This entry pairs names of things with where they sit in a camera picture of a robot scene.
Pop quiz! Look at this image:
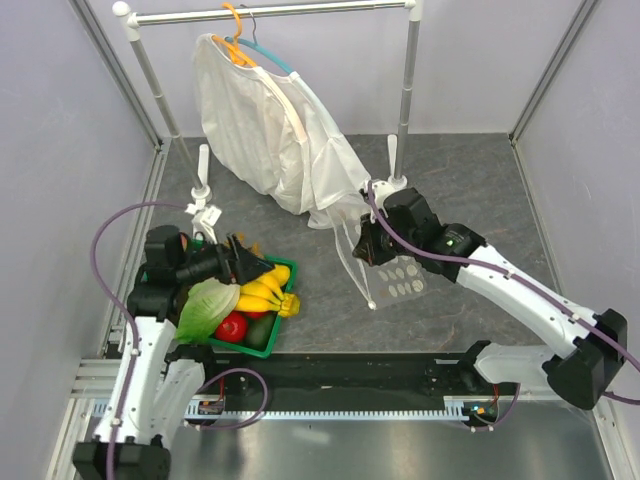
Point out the orange clothes hanger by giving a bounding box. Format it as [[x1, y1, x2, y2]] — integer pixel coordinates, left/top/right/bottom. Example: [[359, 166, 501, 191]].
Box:
[[211, 2, 257, 68]]

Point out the teal clothes hanger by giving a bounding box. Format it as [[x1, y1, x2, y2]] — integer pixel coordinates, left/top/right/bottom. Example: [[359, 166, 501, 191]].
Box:
[[238, 38, 295, 75]]

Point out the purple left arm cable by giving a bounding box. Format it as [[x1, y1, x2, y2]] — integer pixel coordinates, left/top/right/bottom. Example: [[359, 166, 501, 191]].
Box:
[[92, 200, 194, 480]]

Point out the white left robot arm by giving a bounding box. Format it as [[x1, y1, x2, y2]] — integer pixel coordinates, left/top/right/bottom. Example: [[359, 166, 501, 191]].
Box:
[[72, 225, 274, 479]]

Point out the white hanging shirt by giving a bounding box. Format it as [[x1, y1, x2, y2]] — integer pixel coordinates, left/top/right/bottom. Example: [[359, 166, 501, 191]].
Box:
[[193, 34, 371, 229]]

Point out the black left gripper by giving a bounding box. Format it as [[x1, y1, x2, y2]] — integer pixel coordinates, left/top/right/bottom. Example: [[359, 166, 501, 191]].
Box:
[[176, 232, 275, 287]]

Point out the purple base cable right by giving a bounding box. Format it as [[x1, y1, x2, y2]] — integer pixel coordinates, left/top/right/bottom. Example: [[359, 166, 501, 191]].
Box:
[[462, 392, 522, 434]]

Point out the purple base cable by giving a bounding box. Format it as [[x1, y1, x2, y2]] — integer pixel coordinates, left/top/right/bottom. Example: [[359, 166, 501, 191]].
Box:
[[462, 392, 522, 434], [184, 365, 272, 431]]

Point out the yellow banana bunch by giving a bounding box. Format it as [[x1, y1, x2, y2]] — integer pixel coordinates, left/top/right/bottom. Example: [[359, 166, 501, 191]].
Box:
[[234, 264, 300, 317]]

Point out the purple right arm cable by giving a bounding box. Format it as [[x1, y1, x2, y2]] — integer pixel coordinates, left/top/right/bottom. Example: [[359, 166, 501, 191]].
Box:
[[364, 180, 640, 406]]

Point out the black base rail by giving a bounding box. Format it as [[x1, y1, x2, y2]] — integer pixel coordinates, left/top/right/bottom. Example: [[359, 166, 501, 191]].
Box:
[[194, 352, 516, 412]]

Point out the clear dotted zip top bag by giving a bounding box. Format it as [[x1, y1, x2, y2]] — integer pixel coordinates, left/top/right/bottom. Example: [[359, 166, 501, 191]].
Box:
[[328, 207, 426, 310]]

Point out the red tomato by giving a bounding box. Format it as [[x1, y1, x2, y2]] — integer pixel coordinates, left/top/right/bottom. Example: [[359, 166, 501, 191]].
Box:
[[214, 311, 249, 344]]

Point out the green plastic basket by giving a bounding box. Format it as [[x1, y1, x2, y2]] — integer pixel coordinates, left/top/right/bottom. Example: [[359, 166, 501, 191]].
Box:
[[208, 256, 300, 359]]

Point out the silver clothes rack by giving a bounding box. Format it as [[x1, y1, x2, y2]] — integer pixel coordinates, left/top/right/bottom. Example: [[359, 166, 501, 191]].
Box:
[[112, 0, 424, 201]]

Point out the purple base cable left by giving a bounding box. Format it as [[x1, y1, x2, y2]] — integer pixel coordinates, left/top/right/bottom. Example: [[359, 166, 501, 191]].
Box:
[[184, 365, 272, 431]]

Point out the green lettuce head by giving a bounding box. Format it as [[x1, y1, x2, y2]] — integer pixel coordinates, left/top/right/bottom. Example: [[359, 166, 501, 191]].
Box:
[[175, 278, 240, 344]]

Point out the brown longan bunch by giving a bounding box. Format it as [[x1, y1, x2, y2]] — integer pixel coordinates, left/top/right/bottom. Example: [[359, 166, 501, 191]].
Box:
[[235, 232, 265, 258]]

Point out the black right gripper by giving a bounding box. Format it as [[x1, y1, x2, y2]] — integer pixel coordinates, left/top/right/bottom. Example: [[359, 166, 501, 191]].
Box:
[[353, 209, 418, 266]]

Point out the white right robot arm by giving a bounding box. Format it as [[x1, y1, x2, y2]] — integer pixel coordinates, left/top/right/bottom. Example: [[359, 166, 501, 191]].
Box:
[[352, 180, 639, 410]]

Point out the dark green avocado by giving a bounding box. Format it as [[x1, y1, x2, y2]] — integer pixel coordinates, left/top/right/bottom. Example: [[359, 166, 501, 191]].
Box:
[[244, 312, 277, 351]]

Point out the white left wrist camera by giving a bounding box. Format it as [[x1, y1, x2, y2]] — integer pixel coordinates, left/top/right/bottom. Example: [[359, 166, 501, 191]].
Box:
[[185, 203, 222, 243]]

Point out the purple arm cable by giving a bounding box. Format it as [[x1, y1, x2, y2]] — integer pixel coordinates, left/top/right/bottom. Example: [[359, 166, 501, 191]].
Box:
[[364, 180, 640, 406], [92, 200, 194, 480]]

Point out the grey slotted cable duct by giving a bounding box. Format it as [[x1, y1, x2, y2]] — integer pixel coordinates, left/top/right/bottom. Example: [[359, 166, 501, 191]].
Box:
[[92, 397, 516, 421]]

